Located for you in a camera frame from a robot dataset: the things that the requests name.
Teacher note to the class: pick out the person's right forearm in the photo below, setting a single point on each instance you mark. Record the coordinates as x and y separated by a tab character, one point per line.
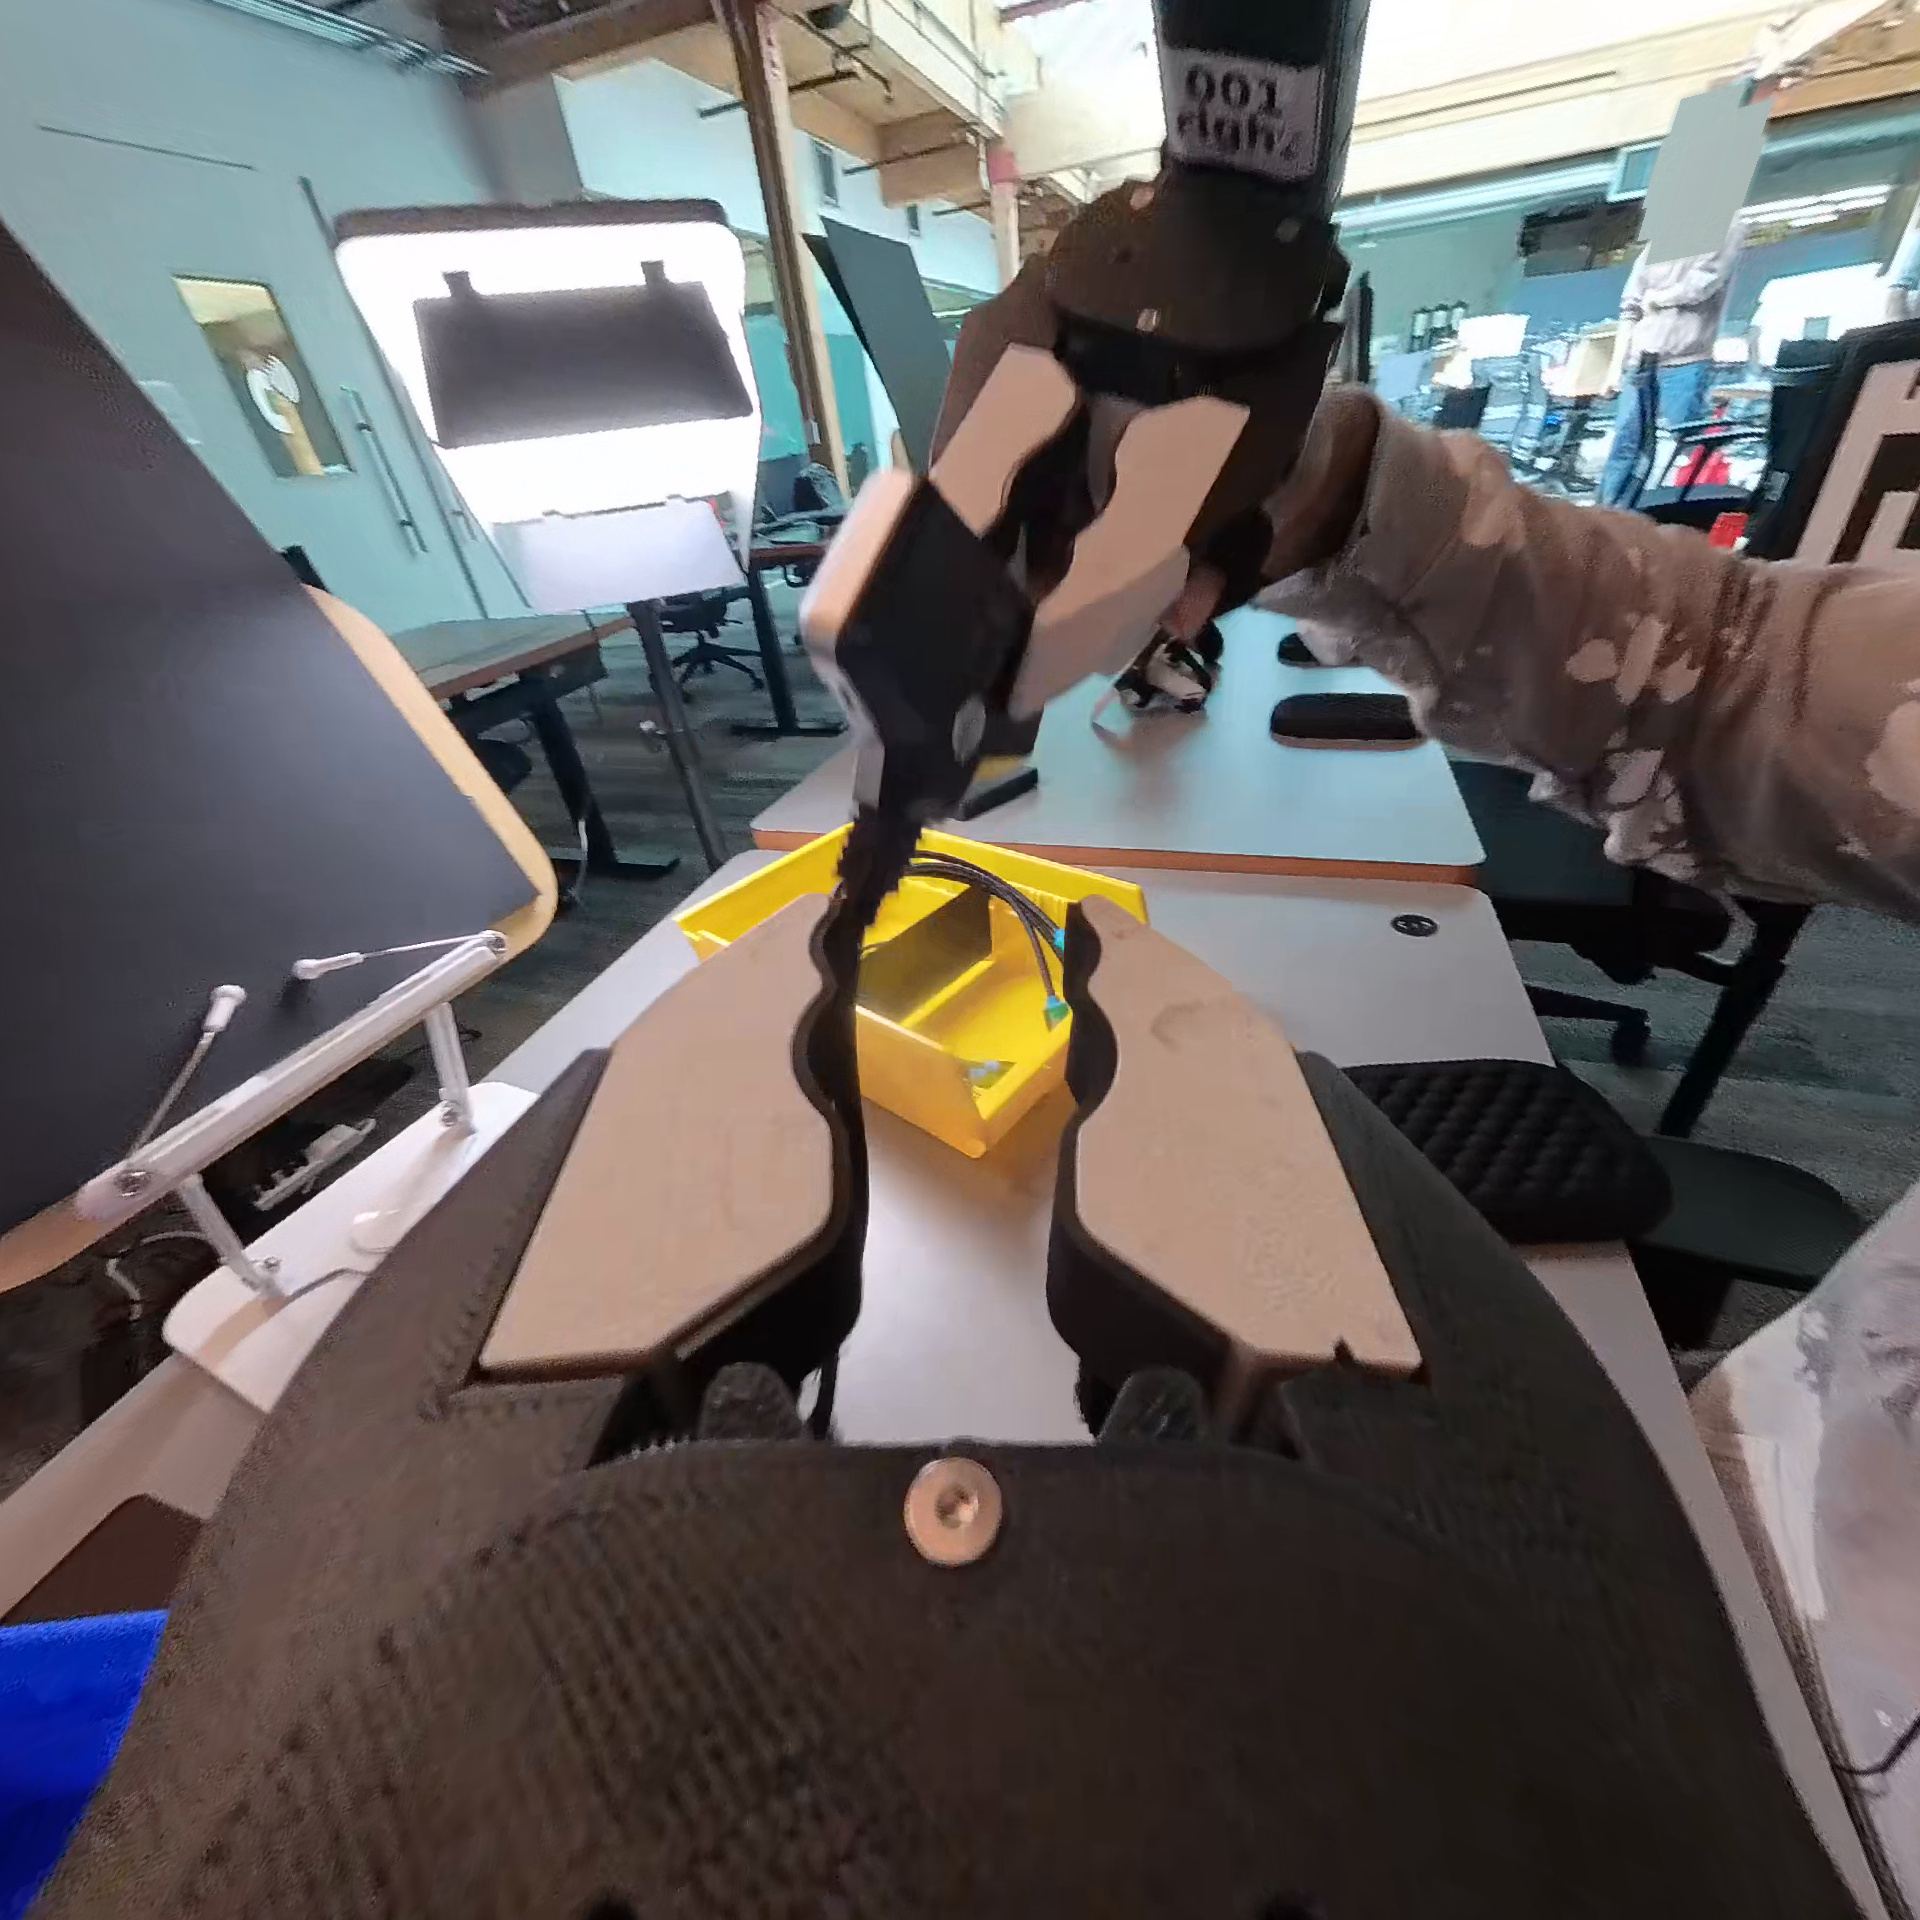
1621	644

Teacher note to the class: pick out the person's right hand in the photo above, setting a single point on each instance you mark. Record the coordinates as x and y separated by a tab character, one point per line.
1337	443

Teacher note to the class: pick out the white tablet stand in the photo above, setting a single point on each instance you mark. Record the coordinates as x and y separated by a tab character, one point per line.
303	1320

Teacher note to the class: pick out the studio light panel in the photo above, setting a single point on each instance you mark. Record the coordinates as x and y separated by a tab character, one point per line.
600	480

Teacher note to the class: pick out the black armrest pad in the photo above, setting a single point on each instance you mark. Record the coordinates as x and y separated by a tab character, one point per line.
1348	720
1298	648

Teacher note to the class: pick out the silver hub adapter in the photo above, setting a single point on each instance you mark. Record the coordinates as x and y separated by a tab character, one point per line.
932	632

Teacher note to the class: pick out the person's grey hoodie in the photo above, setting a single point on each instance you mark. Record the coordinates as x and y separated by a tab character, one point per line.
1831	1498

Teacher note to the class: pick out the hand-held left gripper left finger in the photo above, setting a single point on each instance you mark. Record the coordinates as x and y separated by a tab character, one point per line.
674	1187

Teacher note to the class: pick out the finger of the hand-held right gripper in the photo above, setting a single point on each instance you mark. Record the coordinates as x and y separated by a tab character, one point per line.
1142	555
1003	435

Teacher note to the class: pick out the framed black white marker sign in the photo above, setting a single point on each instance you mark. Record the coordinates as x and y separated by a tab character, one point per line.
1846	450

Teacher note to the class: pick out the black rectangular box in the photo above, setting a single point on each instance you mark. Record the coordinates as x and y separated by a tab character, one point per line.
1003	791

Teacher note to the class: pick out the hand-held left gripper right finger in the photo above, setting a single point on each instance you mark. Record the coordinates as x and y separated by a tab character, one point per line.
1230	1187

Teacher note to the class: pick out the black chair armrest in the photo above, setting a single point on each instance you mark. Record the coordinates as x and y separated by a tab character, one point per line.
1517	1140

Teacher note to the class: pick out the yellow plastic bin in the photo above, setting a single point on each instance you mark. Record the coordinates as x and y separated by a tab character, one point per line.
748	908

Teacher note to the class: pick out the black bin divider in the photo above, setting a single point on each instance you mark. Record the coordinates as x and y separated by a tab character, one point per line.
932	962

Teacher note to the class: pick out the blue plastic bin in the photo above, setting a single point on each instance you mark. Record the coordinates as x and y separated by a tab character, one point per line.
60	1771

